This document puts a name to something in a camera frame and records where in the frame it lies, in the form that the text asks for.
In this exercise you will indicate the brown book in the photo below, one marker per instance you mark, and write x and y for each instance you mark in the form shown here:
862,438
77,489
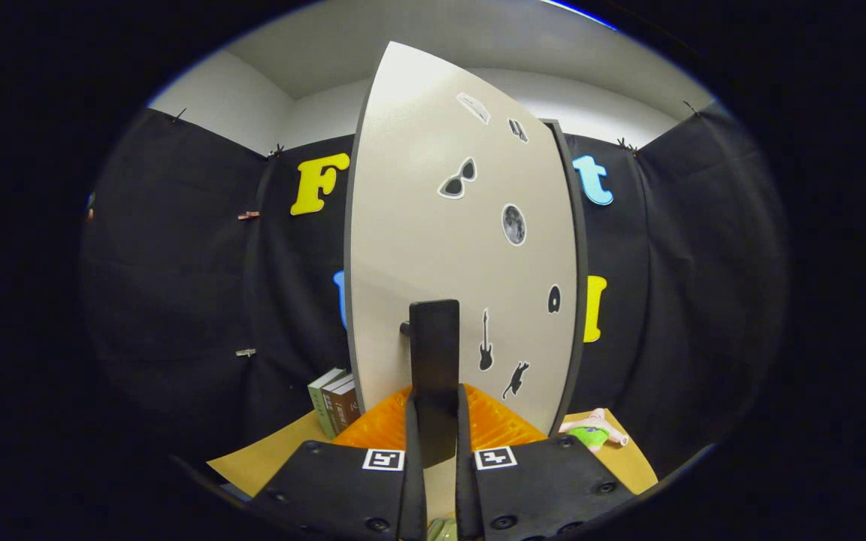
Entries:
334,409
348,409

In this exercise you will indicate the green book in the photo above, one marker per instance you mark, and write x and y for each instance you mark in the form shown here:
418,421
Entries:
320,402

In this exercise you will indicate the green and white plush toy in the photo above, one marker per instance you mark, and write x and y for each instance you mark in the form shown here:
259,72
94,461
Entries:
591,436

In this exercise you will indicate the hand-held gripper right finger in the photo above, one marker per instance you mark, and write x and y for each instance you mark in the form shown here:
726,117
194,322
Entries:
464,481

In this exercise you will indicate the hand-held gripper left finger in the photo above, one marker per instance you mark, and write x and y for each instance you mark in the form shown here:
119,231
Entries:
414,481

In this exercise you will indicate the black backdrop cloth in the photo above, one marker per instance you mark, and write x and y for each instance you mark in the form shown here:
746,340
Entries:
177,263

